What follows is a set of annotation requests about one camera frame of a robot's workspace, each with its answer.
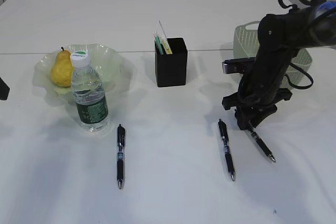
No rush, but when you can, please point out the yellow pear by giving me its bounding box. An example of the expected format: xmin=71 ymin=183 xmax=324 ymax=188
xmin=50 ymin=47 xmax=74 ymax=88

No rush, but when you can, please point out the green plastic woven basket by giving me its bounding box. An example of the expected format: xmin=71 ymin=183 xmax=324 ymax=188
xmin=233 ymin=21 xmax=312 ymax=86

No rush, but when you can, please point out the clear plastic water bottle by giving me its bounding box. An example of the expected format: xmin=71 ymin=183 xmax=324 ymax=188
xmin=70 ymin=50 xmax=109 ymax=132

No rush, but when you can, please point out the yellow utility knife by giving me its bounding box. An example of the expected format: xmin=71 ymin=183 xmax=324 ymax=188
xmin=160 ymin=36 xmax=172 ymax=55

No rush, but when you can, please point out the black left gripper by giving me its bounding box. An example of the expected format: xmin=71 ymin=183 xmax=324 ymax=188
xmin=0 ymin=78 xmax=10 ymax=100

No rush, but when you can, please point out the black square pen holder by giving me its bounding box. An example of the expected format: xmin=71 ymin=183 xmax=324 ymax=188
xmin=154 ymin=38 xmax=188 ymax=88

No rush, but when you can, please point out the silver blue wrist camera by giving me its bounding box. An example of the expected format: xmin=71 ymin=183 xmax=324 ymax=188
xmin=222 ymin=57 xmax=256 ymax=74

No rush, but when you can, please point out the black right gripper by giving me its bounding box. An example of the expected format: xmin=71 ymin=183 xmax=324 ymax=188
xmin=222 ymin=14 xmax=293 ymax=130

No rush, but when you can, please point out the mint green utility knife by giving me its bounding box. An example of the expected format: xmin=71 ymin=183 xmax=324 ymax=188
xmin=153 ymin=31 xmax=164 ymax=55

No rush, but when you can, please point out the green wavy glass plate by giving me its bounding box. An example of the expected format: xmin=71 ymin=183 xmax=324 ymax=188
xmin=33 ymin=44 xmax=124 ymax=106

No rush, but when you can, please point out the black pen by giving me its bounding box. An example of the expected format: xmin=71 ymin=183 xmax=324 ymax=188
xmin=117 ymin=124 xmax=125 ymax=189
xmin=247 ymin=123 xmax=276 ymax=163
xmin=218 ymin=119 xmax=235 ymax=182

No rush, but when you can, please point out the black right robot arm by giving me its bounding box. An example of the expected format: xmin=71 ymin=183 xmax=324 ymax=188
xmin=222 ymin=1 xmax=335 ymax=130

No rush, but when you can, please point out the clear plastic ruler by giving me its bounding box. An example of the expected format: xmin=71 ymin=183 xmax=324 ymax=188
xmin=159 ymin=20 xmax=167 ymax=40

